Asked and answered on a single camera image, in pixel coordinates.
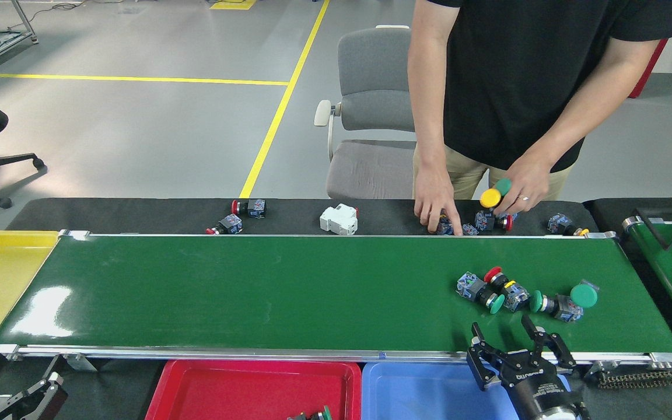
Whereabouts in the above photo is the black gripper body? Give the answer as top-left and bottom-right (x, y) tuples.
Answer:
(500, 357), (590, 420)

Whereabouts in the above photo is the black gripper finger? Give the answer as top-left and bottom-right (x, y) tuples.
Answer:
(0, 372), (69, 420)
(467, 322), (538, 390)
(521, 315), (577, 374)

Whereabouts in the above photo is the white circuit breaker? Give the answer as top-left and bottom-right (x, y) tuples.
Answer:
(319, 203), (359, 237)

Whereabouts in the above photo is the blue plastic tray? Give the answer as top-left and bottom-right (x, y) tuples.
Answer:
(361, 362), (573, 420)

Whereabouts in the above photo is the red plastic tray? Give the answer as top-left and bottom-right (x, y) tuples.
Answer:
(145, 360), (363, 420)

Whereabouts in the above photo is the person's left hand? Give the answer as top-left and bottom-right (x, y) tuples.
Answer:
(492, 157), (552, 218)

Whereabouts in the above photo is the person's right hand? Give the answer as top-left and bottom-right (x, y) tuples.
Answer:
(413, 163), (464, 237)

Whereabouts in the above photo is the person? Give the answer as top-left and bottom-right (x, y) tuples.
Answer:
(407, 0), (672, 236)

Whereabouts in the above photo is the grey office chair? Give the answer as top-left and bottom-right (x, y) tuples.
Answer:
(314, 25), (418, 201)

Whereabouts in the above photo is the metal rack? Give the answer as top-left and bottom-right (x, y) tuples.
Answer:
(0, 0), (39, 79)

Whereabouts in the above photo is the green conveyor belt with chain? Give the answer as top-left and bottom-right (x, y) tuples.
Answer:
(0, 229), (672, 390)

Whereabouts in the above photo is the small red button switch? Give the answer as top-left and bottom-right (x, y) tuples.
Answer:
(205, 213), (244, 236)

